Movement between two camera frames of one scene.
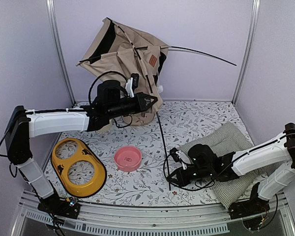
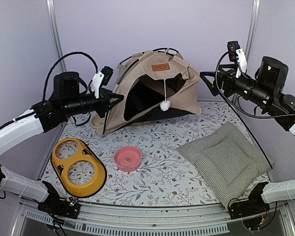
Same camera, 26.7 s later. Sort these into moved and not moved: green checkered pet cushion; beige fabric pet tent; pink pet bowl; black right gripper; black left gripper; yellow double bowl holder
Moved: black left gripper; beige fabric pet tent; black right gripper
Not moved: yellow double bowl holder; green checkered pet cushion; pink pet bowl
